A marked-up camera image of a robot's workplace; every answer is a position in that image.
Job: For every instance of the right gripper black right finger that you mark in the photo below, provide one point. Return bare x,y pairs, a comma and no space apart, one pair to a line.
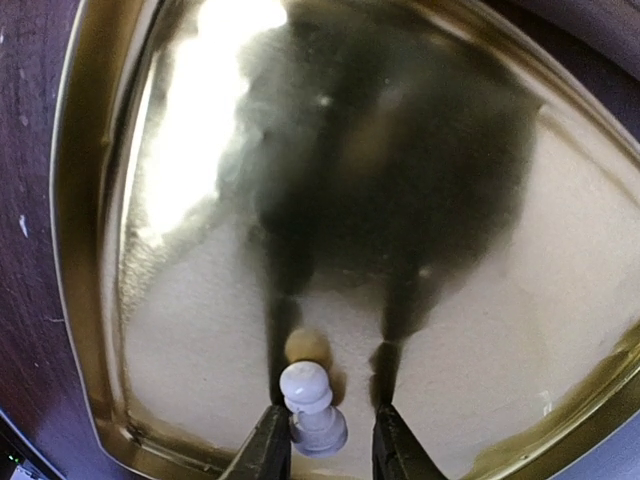
396,452

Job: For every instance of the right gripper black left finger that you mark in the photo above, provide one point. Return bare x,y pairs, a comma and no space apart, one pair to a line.
266,452

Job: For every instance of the gold metal tray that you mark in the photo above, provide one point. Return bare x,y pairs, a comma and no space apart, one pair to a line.
413,194

